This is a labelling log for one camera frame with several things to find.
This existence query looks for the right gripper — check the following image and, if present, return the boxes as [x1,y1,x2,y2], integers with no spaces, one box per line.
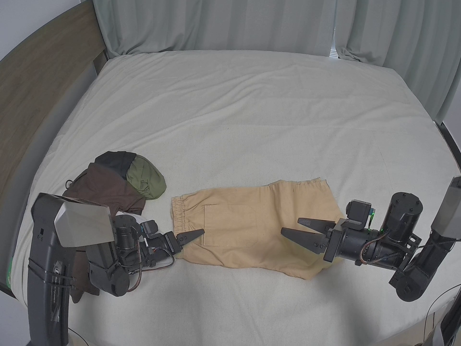
[280,218,380,266]

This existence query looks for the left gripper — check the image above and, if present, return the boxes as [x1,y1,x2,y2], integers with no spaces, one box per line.
[153,231,183,258]

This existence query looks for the tan shorts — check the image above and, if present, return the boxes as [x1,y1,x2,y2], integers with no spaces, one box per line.
[170,179,343,281]

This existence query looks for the bed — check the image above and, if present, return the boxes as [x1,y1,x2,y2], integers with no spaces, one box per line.
[0,0,461,346]

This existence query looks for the white garment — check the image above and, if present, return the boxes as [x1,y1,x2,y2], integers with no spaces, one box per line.
[115,210,152,230]

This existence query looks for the olive green garment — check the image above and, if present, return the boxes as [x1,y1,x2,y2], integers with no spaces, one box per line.
[126,156,167,200]

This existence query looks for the brown garment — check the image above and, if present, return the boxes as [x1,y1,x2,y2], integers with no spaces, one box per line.
[63,162,146,304]

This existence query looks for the black garment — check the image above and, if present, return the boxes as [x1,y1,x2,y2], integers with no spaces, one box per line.
[94,151,137,179]

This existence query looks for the window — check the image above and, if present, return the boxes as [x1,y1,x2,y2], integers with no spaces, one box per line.
[329,27,339,59]

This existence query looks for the pale green curtain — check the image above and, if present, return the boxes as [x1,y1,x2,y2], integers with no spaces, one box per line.
[333,0,461,123]
[88,0,339,59]

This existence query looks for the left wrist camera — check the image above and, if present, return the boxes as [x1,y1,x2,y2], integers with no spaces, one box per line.
[140,220,160,238]

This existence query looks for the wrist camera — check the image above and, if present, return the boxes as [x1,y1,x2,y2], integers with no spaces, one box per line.
[140,220,160,238]
[337,200,374,232]

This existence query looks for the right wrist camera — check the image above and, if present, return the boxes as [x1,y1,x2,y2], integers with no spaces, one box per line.
[337,200,374,232]

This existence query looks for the black cable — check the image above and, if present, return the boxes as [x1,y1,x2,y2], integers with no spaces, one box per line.
[68,328,91,346]

